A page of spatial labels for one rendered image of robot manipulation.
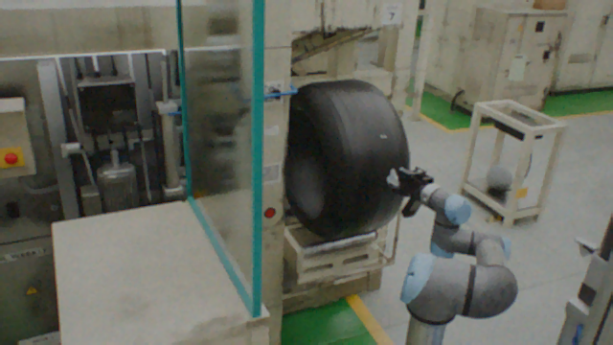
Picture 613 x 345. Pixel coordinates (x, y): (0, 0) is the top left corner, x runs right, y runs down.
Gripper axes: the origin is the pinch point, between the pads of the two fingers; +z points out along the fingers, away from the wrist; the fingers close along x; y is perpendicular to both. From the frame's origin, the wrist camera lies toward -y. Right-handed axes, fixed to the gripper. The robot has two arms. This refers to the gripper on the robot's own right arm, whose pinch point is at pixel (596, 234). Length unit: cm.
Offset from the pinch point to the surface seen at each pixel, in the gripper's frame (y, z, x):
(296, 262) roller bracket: 2, -6, -107
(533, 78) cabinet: 75, 436, 131
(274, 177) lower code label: -29, 1, -112
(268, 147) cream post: -41, 0, -113
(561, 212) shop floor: 119, 211, 82
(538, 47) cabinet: 39, 434, 132
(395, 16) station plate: -72, 53, -64
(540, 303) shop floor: 111, 94, 25
